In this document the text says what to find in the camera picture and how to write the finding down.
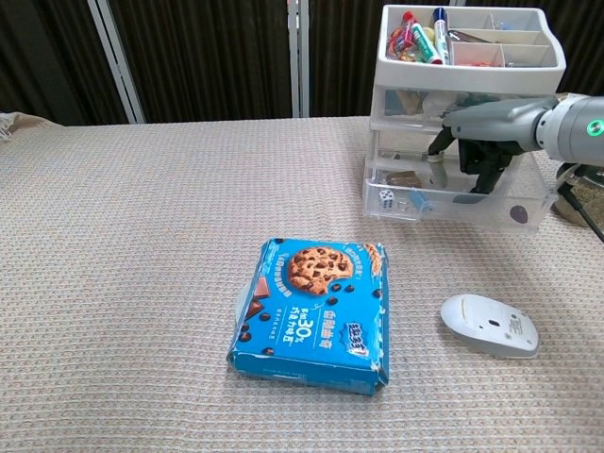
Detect white drawer organizer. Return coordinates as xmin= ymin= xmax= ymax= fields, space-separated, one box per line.
xmin=361 ymin=4 xmax=567 ymax=236

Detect white computer mouse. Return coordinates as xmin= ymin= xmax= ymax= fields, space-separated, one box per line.
xmin=440 ymin=293 xmax=540 ymax=361

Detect blue capped marker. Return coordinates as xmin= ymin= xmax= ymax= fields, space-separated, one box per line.
xmin=432 ymin=7 xmax=455 ymax=66

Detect beige woven tablecloth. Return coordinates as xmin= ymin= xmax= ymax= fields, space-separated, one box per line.
xmin=0 ymin=111 xmax=604 ymax=453

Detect red capped marker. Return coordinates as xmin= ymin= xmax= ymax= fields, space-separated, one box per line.
xmin=401 ymin=11 xmax=445 ymax=66

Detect colourful wrapped candies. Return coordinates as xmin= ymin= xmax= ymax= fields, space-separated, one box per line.
xmin=386 ymin=25 xmax=422 ymax=62

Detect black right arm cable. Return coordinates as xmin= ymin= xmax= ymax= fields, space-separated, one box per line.
xmin=556 ymin=186 xmax=604 ymax=243

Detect white round object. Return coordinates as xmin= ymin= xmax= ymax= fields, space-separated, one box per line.
xmin=423 ymin=92 xmax=455 ymax=117

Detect dark green toy piece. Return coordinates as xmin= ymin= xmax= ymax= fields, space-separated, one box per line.
xmin=455 ymin=92 xmax=501 ymax=108

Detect black pleated curtain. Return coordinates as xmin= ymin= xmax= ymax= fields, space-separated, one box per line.
xmin=0 ymin=0 xmax=604 ymax=126

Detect small blue clip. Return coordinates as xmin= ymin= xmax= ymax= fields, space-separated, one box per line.
xmin=408 ymin=188 xmax=433 ymax=214

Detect blue cookie package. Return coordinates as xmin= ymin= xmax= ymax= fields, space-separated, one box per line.
xmin=226 ymin=237 xmax=392 ymax=396

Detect aluminium frame post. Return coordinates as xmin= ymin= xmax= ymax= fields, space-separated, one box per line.
xmin=286 ymin=0 xmax=311 ymax=118
xmin=87 ymin=0 xmax=146 ymax=125

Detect small brown block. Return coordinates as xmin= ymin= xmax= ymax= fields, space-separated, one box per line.
xmin=386 ymin=170 xmax=424 ymax=187

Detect clear plastic drawer with dice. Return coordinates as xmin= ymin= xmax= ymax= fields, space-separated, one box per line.
xmin=361 ymin=153 xmax=559 ymax=236

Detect glass spice jar black lid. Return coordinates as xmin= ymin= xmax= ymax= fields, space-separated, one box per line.
xmin=554 ymin=162 xmax=604 ymax=228

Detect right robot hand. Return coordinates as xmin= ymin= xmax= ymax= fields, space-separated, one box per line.
xmin=427 ymin=96 xmax=561 ymax=195

